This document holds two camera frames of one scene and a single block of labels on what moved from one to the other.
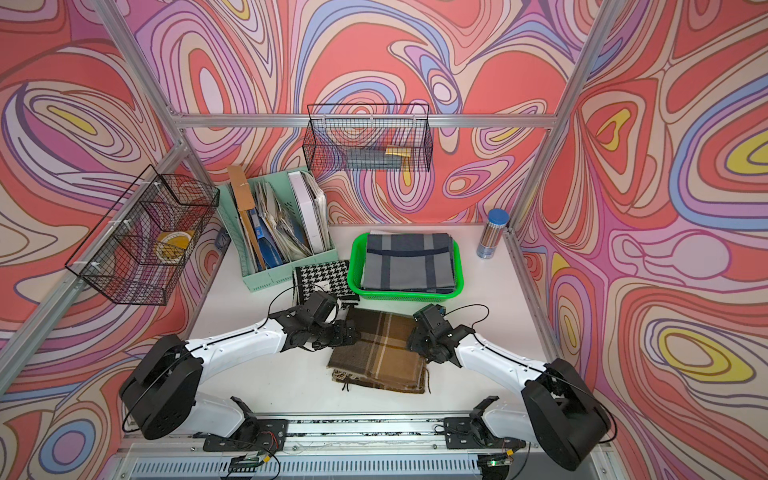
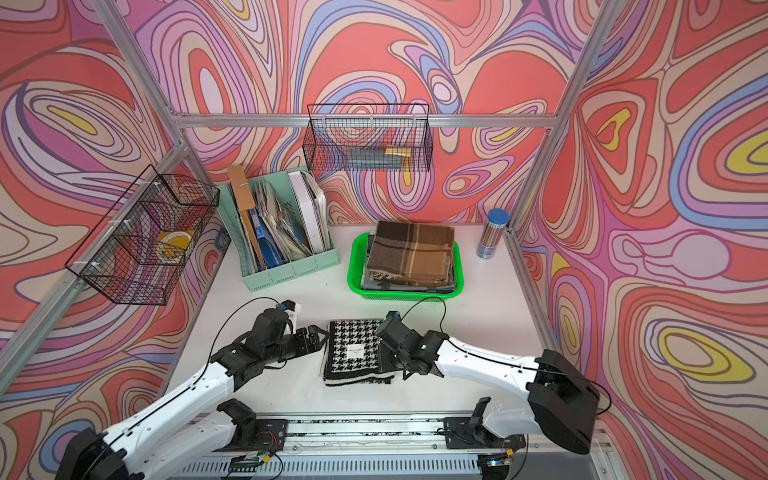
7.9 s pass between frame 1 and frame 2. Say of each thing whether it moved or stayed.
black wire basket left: stayed
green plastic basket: stayed
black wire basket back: stayed
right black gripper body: moved
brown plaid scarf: moved
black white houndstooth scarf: moved
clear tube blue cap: stayed
